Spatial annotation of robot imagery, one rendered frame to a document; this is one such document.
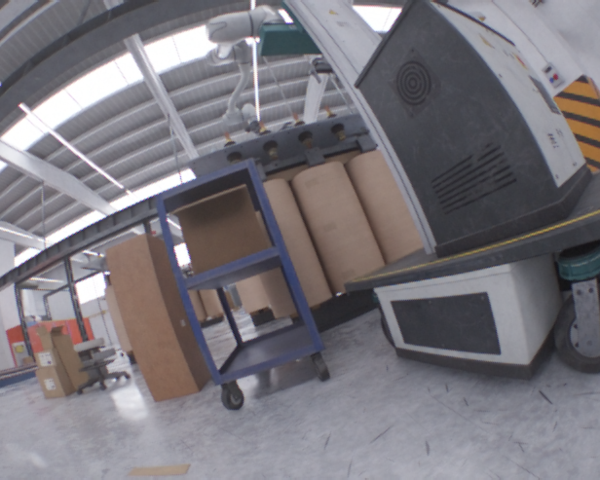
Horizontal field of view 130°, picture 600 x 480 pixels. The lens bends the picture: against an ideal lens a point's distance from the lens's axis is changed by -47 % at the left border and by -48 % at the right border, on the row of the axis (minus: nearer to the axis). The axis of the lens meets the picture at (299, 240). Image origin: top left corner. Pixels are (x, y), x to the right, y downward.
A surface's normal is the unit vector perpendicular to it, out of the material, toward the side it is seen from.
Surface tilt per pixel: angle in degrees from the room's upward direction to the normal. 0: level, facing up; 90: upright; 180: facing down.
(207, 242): 90
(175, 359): 90
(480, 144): 90
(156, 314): 90
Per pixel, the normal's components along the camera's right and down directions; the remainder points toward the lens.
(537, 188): -0.90, 0.30
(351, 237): 0.10, -0.18
